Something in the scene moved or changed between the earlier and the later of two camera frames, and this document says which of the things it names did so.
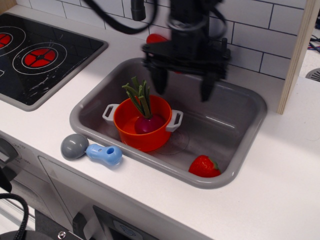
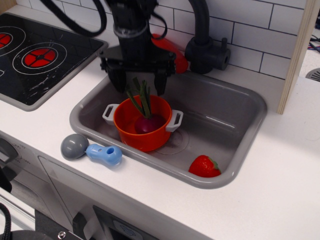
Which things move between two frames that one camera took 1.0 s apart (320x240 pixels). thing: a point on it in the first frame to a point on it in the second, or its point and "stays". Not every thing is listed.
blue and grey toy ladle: x=75 y=146 stays
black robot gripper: x=189 y=50 to x=135 y=53
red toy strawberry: x=203 y=166 stays
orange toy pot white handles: x=125 y=113 stays
